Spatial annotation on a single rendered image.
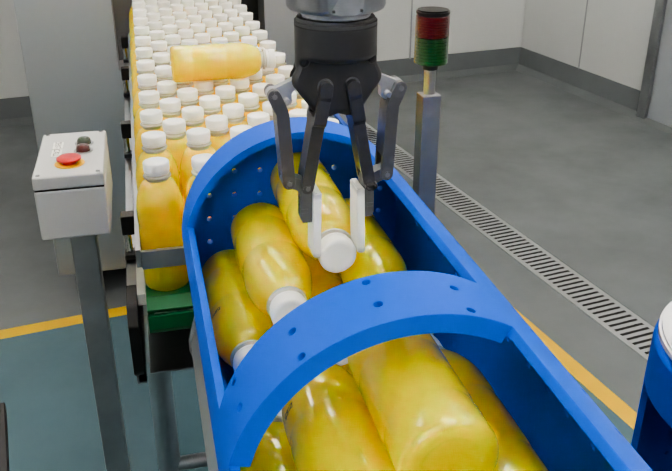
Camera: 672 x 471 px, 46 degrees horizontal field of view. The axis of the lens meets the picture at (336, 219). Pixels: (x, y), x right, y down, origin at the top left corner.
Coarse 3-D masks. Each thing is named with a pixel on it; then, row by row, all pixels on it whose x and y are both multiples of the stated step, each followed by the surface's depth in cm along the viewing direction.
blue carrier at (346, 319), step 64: (256, 128) 94; (192, 192) 94; (256, 192) 98; (384, 192) 103; (192, 256) 86; (448, 256) 68; (320, 320) 57; (384, 320) 55; (448, 320) 56; (512, 320) 59; (256, 384) 57; (512, 384) 74; (576, 384) 54; (256, 448) 56; (576, 448) 63
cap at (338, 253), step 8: (336, 232) 81; (328, 240) 80; (336, 240) 80; (344, 240) 80; (328, 248) 80; (336, 248) 80; (344, 248) 80; (352, 248) 80; (320, 256) 80; (328, 256) 80; (336, 256) 80; (344, 256) 81; (352, 256) 81; (328, 264) 81; (336, 264) 81; (344, 264) 81; (352, 264) 81; (336, 272) 81
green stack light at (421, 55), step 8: (416, 40) 148; (424, 40) 146; (432, 40) 146; (440, 40) 146; (448, 40) 148; (416, 48) 148; (424, 48) 147; (432, 48) 146; (440, 48) 147; (448, 48) 149; (416, 56) 149; (424, 56) 147; (432, 56) 147; (440, 56) 147; (424, 64) 148; (432, 64) 148; (440, 64) 148
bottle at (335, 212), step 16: (272, 176) 96; (320, 176) 90; (288, 192) 89; (336, 192) 87; (288, 208) 87; (336, 208) 84; (288, 224) 87; (304, 224) 83; (336, 224) 82; (304, 240) 83
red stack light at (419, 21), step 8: (416, 16) 146; (448, 16) 146; (416, 24) 147; (424, 24) 145; (432, 24) 145; (440, 24) 145; (448, 24) 146; (416, 32) 147; (424, 32) 146; (432, 32) 145; (440, 32) 145; (448, 32) 147
